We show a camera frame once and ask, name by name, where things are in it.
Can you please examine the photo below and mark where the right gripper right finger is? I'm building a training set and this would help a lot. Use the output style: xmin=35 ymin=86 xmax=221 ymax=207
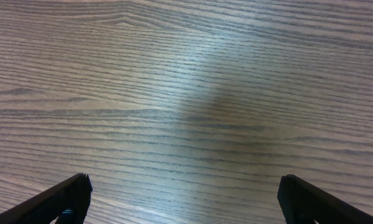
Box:
xmin=277 ymin=174 xmax=373 ymax=224

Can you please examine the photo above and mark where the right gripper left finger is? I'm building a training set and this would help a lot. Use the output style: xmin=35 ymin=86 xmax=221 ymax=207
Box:
xmin=0 ymin=173 xmax=93 ymax=224

